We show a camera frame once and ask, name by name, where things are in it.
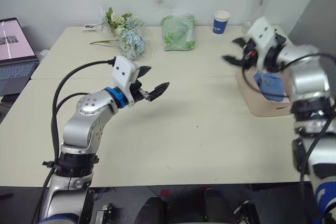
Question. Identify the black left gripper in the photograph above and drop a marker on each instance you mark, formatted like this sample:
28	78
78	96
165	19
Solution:
139	91

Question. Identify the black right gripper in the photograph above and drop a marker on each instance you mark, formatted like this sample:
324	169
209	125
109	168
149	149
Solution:
249	52

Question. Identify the blue ankle sock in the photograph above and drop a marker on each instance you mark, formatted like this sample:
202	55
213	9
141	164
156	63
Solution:
274	85

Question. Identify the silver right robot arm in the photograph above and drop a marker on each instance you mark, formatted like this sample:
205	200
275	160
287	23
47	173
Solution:
307	77

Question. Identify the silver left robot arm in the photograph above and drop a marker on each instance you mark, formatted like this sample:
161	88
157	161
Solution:
81	127

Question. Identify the beige plastic container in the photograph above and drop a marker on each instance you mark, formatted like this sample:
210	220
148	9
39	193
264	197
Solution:
265	107

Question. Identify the blue and white paper cup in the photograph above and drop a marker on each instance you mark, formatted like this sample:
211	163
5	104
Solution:
221	24

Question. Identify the wrapped artificial flower bouquet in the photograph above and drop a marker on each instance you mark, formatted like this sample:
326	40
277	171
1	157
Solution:
131	41

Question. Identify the green plastic bag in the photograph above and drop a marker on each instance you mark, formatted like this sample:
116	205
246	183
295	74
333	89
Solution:
178	33

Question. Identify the dark rounded shape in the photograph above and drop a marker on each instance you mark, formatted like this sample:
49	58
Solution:
153	212

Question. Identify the grey open laptop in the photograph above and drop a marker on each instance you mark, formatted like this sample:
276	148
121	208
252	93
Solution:
15	72

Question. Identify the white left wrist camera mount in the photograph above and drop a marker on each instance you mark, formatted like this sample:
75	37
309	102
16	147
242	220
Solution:
123	70

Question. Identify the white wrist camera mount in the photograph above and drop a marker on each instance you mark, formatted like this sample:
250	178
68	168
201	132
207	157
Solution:
123	70
262	33

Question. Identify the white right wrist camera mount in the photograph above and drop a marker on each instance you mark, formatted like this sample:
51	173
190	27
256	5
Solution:
262	33

